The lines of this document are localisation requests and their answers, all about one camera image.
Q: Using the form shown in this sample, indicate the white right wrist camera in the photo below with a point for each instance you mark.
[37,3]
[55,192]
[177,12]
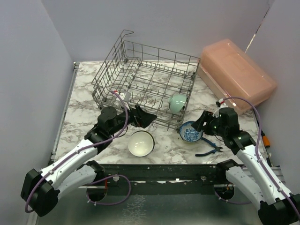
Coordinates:
[220,104]

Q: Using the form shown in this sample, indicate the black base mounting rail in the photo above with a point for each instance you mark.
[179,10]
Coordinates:
[144,179]

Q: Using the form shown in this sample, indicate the pink translucent plastic storage box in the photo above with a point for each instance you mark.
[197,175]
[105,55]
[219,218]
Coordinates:
[232,75]

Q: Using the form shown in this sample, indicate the grey wire dish rack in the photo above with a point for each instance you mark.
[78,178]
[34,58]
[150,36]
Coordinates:
[151,75]

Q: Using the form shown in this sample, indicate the mint green ceramic bowl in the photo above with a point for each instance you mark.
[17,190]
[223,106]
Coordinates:
[176,102]

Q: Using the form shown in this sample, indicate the blue floral orange bowl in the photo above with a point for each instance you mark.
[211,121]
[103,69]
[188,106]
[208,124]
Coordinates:
[188,133]

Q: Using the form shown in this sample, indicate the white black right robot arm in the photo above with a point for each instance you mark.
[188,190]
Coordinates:
[274,202]

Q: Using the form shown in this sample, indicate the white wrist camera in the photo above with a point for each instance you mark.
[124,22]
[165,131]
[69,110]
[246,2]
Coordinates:
[125,96]
[220,104]

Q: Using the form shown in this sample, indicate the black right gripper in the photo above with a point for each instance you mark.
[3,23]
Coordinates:
[206,116]

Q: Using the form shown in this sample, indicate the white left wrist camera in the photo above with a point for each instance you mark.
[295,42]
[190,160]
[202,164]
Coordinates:
[125,96]

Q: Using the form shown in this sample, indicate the orange black tool handle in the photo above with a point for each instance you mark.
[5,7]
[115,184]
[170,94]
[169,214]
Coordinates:
[265,140]

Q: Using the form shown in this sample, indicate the white bowl with dark rim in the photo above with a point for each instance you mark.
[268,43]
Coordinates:
[141,143]

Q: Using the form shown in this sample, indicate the aluminium extrusion frame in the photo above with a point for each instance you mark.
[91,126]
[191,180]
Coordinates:
[98,185]

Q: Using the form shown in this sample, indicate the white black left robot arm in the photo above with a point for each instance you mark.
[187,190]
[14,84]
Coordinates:
[41,189]

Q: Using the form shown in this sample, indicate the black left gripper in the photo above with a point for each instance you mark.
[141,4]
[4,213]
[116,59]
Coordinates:
[143,119]

